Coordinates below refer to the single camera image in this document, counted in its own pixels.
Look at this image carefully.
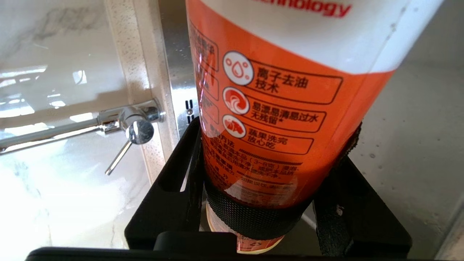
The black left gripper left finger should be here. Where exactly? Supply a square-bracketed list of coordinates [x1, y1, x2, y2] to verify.
[125, 117, 206, 250]

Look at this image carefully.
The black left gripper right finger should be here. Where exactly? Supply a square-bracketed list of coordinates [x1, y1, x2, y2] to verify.
[313, 123, 412, 256]

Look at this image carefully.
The orange dish soap bottle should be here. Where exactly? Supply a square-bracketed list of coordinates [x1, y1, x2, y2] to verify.
[185, 0, 444, 255]

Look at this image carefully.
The stainless steel sink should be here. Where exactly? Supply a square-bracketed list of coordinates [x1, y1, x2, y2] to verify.
[158, 0, 464, 261]

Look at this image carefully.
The chrome faucet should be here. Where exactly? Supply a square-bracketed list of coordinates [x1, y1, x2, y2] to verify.
[0, 98, 166, 176]

